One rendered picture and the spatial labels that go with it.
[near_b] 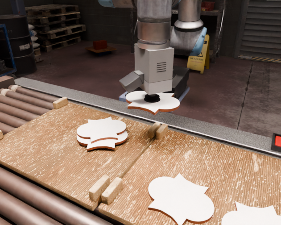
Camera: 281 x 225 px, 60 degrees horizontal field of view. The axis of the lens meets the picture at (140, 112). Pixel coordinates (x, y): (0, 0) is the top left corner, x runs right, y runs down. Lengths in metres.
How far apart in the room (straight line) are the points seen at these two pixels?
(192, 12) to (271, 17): 4.26
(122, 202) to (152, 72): 0.29
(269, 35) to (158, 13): 4.77
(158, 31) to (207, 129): 0.41
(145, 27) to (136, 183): 0.35
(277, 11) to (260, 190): 4.73
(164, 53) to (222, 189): 0.33
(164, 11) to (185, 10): 0.46
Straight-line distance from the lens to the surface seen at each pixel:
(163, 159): 0.65
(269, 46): 5.29
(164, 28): 0.55
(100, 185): 0.55
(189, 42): 1.03
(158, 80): 0.57
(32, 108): 1.03
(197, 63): 4.22
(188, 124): 0.85
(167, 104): 0.61
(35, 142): 0.77
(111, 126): 0.74
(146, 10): 0.54
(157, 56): 0.55
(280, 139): 0.84
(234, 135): 0.83
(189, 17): 1.01
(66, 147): 0.72
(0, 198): 0.65
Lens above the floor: 1.35
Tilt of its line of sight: 28 degrees down
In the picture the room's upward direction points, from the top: straight up
